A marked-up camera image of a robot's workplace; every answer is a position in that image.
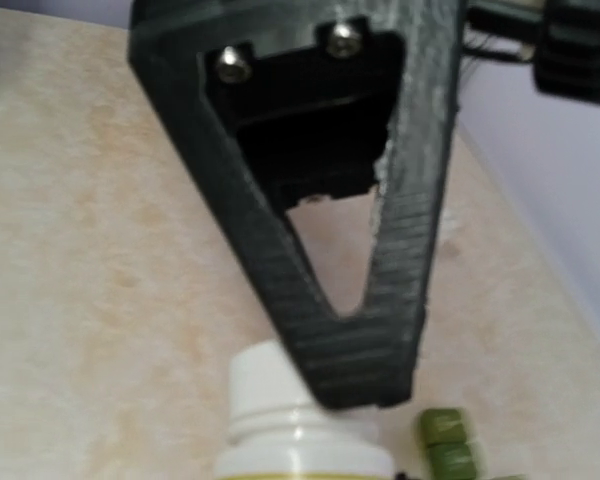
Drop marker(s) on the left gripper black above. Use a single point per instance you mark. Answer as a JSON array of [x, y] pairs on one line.
[[309, 124]]

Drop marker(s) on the white pill bottle front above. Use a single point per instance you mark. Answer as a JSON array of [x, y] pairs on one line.
[[277, 430]]

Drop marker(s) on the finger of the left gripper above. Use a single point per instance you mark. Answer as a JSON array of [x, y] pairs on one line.
[[368, 356]]

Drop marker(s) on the green weekly pill organizer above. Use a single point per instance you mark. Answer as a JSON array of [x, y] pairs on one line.
[[446, 443]]

